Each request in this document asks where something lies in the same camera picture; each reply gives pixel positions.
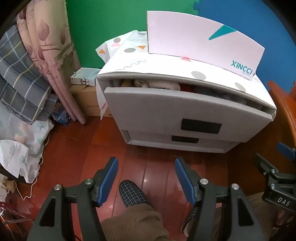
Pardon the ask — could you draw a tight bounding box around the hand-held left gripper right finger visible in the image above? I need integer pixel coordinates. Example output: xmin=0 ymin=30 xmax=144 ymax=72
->
xmin=174 ymin=158 xmax=269 ymax=241

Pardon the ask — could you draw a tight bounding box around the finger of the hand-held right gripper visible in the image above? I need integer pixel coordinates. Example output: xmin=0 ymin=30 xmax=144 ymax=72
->
xmin=252 ymin=153 xmax=281 ymax=181
xmin=277 ymin=142 xmax=296 ymax=161

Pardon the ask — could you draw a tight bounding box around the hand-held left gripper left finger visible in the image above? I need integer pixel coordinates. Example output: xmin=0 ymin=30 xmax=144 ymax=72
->
xmin=27 ymin=156 xmax=119 ymax=241

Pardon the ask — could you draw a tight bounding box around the grey padded wooden drawer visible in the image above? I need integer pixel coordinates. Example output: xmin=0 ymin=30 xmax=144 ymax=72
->
xmin=104 ymin=77 xmax=274 ymax=142

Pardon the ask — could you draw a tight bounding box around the beige patterned underwear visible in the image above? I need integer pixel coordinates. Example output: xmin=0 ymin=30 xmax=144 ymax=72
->
xmin=134 ymin=79 xmax=181 ymax=91

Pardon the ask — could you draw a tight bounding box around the grey padded shallow drawer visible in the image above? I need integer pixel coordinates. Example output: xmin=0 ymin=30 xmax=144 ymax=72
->
xmin=121 ymin=130 xmax=236 ymax=154

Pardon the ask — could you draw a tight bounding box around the grey padded drawer cabinet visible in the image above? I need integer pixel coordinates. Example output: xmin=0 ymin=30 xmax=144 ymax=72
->
xmin=96 ymin=30 xmax=278 ymax=154

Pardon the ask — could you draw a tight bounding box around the person's right hand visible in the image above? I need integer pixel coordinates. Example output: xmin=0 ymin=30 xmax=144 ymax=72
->
xmin=275 ymin=209 xmax=296 ymax=230

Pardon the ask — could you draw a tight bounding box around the dark plaid slipper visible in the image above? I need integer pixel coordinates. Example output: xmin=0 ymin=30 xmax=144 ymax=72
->
xmin=180 ymin=206 xmax=199 ymax=235
xmin=119 ymin=179 xmax=153 ymax=210

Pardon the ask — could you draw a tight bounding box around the person's left leg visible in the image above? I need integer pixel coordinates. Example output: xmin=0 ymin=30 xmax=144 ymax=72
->
xmin=100 ymin=204 xmax=176 ymax=241

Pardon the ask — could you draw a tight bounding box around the blue packet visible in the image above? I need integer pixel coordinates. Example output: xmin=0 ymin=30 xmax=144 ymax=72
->
xmin=51 ymin=102 xmax=71 ymax=127

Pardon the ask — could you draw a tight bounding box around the brown cardboard box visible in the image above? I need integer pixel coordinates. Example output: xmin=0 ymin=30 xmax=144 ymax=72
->
xmin=70 ymin=85 xmax=114 ymax=117

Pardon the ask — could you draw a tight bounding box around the white crumpled plastic bag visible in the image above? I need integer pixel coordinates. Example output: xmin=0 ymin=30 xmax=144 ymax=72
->
xmin=0 ymin=139 xmax=41 ymax=184

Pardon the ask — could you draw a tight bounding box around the white floral bedding pile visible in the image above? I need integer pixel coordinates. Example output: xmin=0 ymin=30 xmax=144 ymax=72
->
xmin=0 ymin=102 xmax=55 ymax=159

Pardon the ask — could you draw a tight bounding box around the small white blue box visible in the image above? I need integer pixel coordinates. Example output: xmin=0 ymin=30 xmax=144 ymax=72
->
xmin=70 ymin=67 xmax=101 ymax=87

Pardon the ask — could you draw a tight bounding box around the white cover with coloured shapes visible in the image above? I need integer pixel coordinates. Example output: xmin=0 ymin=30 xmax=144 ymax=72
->
xmin=96 ymin=30 xmax=277 ymax=120

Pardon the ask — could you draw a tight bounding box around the grey blue plaid blanket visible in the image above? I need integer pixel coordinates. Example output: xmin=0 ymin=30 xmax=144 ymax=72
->
xmin=0 ymin=24 xmax=58 ymax=126

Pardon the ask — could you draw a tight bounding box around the pink floral curtain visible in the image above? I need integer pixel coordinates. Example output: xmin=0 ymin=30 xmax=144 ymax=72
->
xmin=17 ymin=0 xmax=87 ymax=124

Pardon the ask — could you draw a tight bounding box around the white cardboard box teal print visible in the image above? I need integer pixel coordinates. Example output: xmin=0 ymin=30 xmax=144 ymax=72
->
xmin=146 ymin=10 xmax=265 ymax=81

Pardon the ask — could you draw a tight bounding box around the white cord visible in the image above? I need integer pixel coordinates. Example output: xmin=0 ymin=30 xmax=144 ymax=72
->
xmin=9 ymin=130 xmax=51 ymax=200

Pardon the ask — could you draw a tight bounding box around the red plastic frame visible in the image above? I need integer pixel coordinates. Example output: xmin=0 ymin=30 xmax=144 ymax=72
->
xmin=0 ymin=201 xmax=31 ymax=224

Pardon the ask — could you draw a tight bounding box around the blue foam wall mat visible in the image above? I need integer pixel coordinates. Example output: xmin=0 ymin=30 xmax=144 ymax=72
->
xmin=199 ymin=0 xmax=296 ymax=93

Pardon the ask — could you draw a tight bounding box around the green foam wall mat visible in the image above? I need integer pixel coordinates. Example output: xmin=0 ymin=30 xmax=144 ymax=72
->
xmin=65 ymin=0 xmax=204 ymax=69

